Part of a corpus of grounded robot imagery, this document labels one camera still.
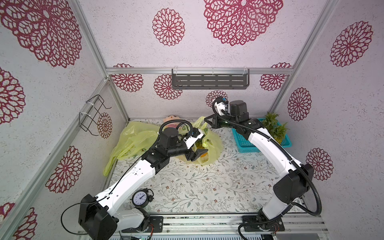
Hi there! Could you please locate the avocado print green plastic bag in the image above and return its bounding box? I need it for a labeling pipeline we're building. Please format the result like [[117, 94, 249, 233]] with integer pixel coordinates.
[[177, 117, 224, 166]]

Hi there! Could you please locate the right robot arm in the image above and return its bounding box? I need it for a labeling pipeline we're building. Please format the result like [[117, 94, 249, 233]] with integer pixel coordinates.
[[205, 97, 322, 224]]

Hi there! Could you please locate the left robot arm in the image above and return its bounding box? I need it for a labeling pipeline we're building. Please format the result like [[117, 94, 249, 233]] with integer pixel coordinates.
[[79, 128, 207, 240]]

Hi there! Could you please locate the plain green plastic bag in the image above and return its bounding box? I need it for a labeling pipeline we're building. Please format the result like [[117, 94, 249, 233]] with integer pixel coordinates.
[[103, 121, 160, 177]]

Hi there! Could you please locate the plush doll toy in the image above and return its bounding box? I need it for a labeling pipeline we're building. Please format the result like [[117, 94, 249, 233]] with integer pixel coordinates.
[[163, 115, 181, 128]]

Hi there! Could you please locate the teal plastic basket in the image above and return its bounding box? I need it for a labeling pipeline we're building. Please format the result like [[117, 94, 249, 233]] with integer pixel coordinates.
[[227, 119, 293, 160]]

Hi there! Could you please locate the black alarm clock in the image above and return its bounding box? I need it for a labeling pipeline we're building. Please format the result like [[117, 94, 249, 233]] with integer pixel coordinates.
[[132, 188, 154, 208]]

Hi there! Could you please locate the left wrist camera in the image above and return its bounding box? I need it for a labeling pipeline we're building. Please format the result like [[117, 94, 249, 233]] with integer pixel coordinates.
[[184, 128, 204, 149]]

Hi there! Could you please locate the grey wall shelf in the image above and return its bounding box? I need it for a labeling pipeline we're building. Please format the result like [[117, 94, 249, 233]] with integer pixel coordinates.
[[171, 69, 250, 90]]

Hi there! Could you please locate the black wire wall rack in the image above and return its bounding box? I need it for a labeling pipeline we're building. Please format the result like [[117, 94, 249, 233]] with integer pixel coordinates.
[[78, 94, 111, 137]]

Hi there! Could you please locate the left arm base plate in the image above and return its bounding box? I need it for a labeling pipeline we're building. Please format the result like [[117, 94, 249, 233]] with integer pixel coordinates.
[[121, 216, 164, 234]]

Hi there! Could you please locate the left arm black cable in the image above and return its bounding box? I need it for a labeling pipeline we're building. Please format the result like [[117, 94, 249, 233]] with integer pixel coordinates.
[[60, 119, 194, 236]]

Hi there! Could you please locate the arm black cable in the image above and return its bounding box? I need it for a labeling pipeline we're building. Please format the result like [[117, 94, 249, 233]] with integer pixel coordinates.
[[211, 97, 323, 240], [60, 119, 194, 236]]

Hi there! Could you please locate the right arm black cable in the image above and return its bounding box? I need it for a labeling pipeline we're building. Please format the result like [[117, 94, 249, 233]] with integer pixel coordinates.
[[211, 97, 323, 240]]

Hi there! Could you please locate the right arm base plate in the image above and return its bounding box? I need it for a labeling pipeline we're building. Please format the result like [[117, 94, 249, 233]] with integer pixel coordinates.
[[242, 215, 286, 232]]

